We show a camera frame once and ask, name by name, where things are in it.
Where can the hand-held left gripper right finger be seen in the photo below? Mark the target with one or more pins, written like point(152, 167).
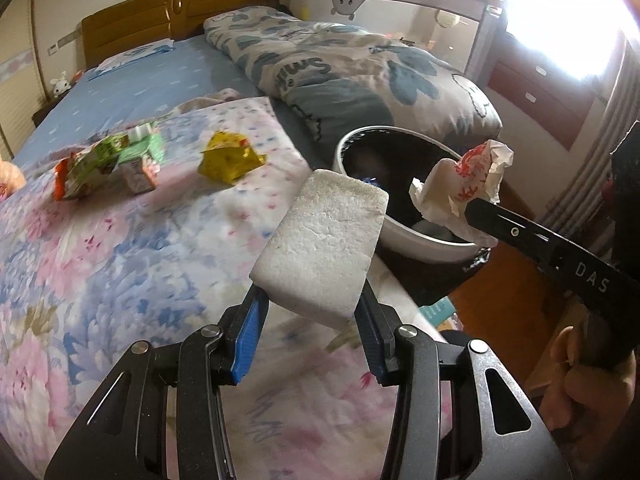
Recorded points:
point(372, 340)

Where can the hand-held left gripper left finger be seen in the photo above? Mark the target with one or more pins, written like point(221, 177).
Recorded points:
point(250, 330)

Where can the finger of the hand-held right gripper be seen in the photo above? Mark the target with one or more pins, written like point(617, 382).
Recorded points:
point(515, 232)

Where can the white paper wrapper red print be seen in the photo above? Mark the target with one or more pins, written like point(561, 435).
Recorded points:
point(465, 175)

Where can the white foam block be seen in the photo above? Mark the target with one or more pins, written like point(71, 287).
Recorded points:
point(320, 240)

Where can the black trash bin white rim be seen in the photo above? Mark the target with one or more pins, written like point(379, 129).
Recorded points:
point(395, 160)

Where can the blue silver packet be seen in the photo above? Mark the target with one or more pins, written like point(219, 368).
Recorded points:
point(367, 178)

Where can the green snack packet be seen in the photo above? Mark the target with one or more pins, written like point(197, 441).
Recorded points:
point(110, 157)

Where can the person's right hand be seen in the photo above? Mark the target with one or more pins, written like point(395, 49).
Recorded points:
point(585, 400)

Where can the teal booklet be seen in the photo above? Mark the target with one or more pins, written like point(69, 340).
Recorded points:
point(440, 310)

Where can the grey curtain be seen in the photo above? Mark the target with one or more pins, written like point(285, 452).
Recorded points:
point(595, 160)

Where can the floral blanket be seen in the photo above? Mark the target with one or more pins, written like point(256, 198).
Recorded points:
point(125, 285)

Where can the reddish brown dresser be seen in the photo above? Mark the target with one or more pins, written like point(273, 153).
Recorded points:
point(540, 90)

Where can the crumpled yellow wrapper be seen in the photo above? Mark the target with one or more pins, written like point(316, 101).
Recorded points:
point(227, 157)

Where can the grey quilt blue print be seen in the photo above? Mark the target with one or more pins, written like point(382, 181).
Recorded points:
point(375, 75)

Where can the cream hanging toy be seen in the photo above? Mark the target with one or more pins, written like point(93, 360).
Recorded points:
point(445, 19)

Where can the pink cloth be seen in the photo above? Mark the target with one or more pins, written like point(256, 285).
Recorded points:
point(210, 99)

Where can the orange red packet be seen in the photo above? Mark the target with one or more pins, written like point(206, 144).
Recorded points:
point(62, 180)

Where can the bed with blue sheet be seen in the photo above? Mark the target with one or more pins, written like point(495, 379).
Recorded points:
point(165, 80)

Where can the cream teddy bear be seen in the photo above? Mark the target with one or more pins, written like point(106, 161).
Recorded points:
point(7, 175)

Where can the blue and white pillow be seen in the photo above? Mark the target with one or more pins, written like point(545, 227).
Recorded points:
point(135, 55)

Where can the dark wooden nightstand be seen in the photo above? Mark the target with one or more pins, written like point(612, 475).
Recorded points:
point(45, 110)

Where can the white bunny toy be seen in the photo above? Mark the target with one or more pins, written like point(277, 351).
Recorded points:
point(60, 85)

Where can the cream sliding door wardrobe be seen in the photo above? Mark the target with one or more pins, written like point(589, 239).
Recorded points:
point(15, 105)

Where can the wooden headboard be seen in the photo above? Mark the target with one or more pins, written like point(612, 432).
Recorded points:
point(200, 5)

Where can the wall switch panel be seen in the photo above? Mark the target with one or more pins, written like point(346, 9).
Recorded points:
point(65, 42)

